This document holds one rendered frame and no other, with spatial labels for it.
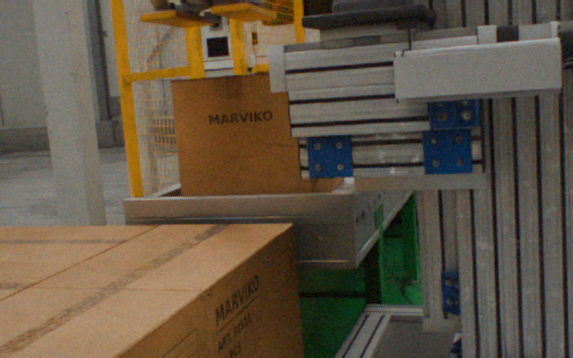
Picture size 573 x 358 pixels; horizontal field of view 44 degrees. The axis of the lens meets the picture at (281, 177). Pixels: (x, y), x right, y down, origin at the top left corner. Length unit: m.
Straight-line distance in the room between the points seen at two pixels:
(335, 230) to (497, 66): 0.89
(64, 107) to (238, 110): 1.20
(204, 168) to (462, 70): 1.08
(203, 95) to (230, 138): 0.15
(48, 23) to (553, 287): 2.27
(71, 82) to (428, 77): 2.08
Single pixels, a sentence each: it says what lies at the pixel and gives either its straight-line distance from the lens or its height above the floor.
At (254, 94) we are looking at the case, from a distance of 2.05.
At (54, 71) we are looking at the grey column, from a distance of 3.13.
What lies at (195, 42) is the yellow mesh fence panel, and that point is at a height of 1.10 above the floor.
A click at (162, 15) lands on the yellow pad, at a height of 1.11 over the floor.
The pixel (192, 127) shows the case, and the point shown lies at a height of 0.81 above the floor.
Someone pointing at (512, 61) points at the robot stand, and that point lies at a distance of 1.21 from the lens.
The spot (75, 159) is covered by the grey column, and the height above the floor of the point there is 0.66.
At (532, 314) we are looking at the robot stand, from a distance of 1.61.
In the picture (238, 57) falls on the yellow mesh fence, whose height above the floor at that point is 1.04.
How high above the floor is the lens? 0.93
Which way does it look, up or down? 8 degrees down
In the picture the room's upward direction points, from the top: 5 degrees counter-clockwise
